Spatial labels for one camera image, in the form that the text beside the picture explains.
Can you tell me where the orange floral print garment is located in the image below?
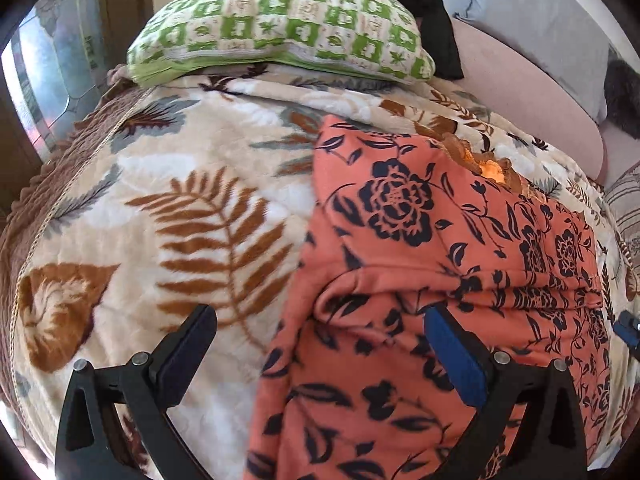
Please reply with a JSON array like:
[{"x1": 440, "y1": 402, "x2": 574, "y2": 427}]
[{"x1": 244, "y1": 116, "x2": 610, "y2": 479}]

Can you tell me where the dark furry object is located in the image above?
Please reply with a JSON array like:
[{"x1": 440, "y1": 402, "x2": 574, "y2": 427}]
[{"x1": 604, "y1": 60, "x2": 640, "y2": 140}]

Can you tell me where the cream leaf pattern blanket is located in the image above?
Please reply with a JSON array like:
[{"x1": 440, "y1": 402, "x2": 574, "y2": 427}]
[{"x1": 1, "y1": 64, "x2": 639, "y2": 479}]

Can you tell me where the striped grey pillow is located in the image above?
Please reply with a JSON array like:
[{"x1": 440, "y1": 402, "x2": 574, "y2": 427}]
[{"x1": 605, "y1": 164, "x2": 640, "y2": 258}]

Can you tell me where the green white patterned pillow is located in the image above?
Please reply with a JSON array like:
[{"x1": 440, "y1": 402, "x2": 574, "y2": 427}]
[{"x1": 127, "y1": 0, "x2": 436, "y2": 87}]

